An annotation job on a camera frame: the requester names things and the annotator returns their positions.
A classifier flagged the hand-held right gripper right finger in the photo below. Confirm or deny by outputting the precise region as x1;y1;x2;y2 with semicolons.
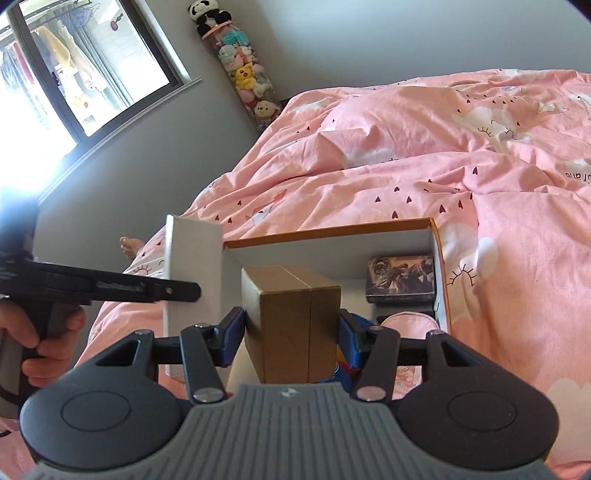
339;309;486;401

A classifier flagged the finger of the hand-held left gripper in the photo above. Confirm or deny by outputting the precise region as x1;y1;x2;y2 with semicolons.
90;265;202;306

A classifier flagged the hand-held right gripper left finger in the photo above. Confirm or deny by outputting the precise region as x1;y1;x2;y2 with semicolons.
95;306;245;405

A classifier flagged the brown cardboard box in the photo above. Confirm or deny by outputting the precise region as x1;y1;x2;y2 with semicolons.
241;264;342;385

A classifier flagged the pink mini backpack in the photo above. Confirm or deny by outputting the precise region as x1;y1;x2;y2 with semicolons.
376;310;440;403

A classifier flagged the orange cardboard box white inside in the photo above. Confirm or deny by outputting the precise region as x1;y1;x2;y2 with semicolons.
223;217;452;403

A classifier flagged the person's left hand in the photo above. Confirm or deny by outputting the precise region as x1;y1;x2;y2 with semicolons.
0;299;88;389

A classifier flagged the person's foot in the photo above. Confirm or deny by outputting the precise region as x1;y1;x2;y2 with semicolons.
119;236;147;260

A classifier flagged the dark illustrated box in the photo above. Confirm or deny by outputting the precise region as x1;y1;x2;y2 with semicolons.
366;254;437;304

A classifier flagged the pink printed blanket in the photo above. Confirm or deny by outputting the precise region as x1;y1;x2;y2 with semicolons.
0;68;591;480

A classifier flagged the clear tube of plush toys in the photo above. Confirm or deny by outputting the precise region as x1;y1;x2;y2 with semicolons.
187;0;283;134

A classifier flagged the panda plush toy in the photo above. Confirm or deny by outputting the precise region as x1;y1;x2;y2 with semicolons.
188;0;232;40

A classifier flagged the window with dark frame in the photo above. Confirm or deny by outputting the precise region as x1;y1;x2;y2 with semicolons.
0;0;205;185

